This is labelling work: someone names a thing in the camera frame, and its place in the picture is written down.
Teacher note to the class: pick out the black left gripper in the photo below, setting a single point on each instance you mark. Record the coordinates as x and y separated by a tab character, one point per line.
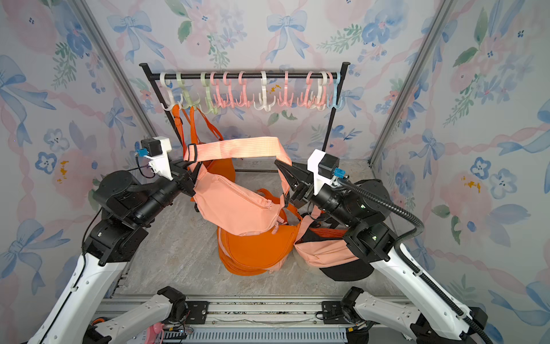
185	180

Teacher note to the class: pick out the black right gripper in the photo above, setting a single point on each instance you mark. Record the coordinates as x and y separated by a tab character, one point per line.
305	188

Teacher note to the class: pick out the orange sling bag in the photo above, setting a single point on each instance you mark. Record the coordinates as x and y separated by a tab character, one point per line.
220	245
252	214
212	161
241	270

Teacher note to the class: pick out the black crossbody bag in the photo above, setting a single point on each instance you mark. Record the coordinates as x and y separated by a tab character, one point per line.
348	272

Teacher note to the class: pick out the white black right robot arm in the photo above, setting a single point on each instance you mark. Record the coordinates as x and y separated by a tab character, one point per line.
376	231

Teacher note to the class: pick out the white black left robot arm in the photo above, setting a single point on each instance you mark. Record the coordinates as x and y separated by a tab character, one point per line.
128	208

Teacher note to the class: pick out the green plastic hook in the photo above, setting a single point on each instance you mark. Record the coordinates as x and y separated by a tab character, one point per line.
205	104

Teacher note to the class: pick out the white plastic hook middle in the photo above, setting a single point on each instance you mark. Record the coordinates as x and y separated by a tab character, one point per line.
263	102

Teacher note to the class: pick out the light blue plastic hook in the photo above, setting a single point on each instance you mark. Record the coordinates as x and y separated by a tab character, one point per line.
334	102

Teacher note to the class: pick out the white plastic hook left end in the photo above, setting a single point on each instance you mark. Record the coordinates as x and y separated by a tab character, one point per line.
171	100

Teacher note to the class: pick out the black metal garment rack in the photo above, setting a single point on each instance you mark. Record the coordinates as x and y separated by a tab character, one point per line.
154	78

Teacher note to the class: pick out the pink alarm clock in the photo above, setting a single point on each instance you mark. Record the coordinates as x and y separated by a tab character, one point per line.
155	334

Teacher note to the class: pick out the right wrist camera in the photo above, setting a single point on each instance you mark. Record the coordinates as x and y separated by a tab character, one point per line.
325	169

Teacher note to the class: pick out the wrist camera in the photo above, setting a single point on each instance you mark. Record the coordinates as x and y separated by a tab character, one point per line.
325	169
156	151

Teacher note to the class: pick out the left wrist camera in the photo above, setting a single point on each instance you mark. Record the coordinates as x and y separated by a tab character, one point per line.
156	151

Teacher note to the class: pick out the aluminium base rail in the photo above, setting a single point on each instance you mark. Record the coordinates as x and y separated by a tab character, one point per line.
245	319

